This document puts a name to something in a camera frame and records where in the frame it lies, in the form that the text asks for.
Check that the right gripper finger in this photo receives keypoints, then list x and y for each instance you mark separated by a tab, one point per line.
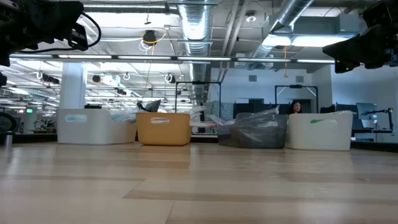
357	55
357	42

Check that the computer monitor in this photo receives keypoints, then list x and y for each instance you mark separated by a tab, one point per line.
367	110
154	105

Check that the white square column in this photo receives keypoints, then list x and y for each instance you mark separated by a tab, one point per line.
73	87

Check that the person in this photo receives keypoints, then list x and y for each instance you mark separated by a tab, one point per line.
295	107

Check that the white plastic bin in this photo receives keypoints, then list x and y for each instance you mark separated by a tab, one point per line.
93	127
320	135

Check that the dark office partition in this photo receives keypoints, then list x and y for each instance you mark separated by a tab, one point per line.
258	107

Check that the grey translucent plastic bin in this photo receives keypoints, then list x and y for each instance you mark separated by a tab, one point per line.
255	135

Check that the long ceiling light bar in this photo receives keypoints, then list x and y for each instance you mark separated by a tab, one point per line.
202	58

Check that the orange plastic bin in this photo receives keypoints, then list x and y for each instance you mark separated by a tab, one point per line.
161	132

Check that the black station frame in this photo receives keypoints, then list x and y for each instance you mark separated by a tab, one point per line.
295	86

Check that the silver ceiling duct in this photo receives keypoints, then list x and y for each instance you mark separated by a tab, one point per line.
289	12
195	31

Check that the black ceiling camera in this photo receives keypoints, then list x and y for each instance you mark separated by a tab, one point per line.
150	36

